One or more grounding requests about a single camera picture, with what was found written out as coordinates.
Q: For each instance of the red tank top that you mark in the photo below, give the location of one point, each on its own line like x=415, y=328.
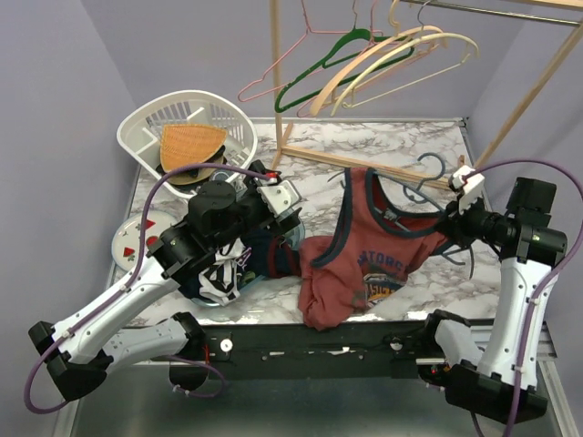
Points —
x=374, y=248

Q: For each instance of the cream plastic hanger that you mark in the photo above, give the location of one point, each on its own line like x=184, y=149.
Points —
x=400, y=50

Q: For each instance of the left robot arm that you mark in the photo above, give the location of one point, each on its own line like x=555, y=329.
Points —
x=80, y=351

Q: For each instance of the black white striped garment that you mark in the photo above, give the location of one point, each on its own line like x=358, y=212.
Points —
x=219, y=284

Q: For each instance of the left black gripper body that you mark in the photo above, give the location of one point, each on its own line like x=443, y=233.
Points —
x=253, y=212

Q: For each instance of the orange woven fan mat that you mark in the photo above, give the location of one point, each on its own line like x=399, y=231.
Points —
x=184, y=144

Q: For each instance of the green plastic hanger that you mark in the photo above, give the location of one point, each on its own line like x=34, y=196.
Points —
x=369, y=34

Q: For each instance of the white plastic laundry basket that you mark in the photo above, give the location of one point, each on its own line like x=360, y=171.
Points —
x=140, y=132

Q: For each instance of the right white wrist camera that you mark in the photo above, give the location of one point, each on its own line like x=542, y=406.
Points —
x=467, y=183

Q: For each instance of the watermelon pattern plate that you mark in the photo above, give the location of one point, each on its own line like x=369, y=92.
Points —
x=124, y=246

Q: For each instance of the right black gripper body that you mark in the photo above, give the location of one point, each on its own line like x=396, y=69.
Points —
x=476, y=222

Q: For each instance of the light wooden hanger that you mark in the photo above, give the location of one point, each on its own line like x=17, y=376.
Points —
x=355, y=68

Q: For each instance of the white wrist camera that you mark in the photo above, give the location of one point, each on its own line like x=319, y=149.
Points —
x=280, y=197
x=467, y=183

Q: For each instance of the blue plastic hanger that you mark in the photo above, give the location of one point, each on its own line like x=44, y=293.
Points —
x=414, y=181

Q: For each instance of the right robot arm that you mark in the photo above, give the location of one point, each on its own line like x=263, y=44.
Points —
x=500, y=381

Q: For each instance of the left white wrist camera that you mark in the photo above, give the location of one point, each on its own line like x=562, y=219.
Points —
x=280, y=197

